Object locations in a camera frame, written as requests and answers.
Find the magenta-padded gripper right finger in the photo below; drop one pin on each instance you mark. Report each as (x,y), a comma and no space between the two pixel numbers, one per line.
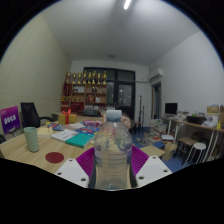
(151,170)

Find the white wall air conditioner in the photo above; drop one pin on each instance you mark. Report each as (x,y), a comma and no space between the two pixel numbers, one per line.
(156,74)

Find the floor piles of books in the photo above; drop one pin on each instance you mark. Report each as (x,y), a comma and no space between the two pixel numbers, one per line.
(158,131)

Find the clear plastic water bottle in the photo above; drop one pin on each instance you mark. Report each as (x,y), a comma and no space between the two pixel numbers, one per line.
(112,153)

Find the pale green ribbed cup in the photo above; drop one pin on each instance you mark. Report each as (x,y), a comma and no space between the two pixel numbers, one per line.
(31,140)

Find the brown wooden stool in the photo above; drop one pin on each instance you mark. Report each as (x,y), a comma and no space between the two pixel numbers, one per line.
(186,140)

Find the yellow gift box red ribbon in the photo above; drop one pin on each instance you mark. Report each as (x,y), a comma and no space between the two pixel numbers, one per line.
(67,119)

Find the black tripod stand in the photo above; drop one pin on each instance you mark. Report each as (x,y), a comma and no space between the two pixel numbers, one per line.
(140,113)

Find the teal book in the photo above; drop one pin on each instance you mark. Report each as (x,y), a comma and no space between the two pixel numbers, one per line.
(79,140)

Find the black computer monitor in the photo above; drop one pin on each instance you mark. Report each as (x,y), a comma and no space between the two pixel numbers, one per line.
(171,108)

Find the dark glass double door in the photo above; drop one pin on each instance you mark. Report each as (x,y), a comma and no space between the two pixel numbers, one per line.
(125,93)

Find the cluttered wooden side desk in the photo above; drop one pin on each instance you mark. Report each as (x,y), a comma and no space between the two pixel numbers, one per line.
(200,126)

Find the black mesh office chair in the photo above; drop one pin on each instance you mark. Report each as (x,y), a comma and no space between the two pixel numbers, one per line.
(29,114)

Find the white round stool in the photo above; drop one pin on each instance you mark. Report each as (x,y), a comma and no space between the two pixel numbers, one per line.
(199,146)

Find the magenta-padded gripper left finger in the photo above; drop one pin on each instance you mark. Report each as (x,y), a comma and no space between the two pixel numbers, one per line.
(71,171)

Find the purple sign board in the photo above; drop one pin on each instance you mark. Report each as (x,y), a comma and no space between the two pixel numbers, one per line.
(10,119)

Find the pale yellow paper pad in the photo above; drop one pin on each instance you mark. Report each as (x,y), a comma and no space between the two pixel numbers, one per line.
(45,131)

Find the pink patterned packet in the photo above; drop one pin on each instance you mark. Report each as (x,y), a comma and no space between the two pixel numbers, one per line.
(91,123)

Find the flat round red coaster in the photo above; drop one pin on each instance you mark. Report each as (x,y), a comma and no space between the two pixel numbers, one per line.
(54,157)

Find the wooden shelf unit with trophies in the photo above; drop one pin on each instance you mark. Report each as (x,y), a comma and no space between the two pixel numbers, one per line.
(85,95)

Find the white book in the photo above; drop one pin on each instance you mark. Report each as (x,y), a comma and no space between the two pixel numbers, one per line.
(64,135)

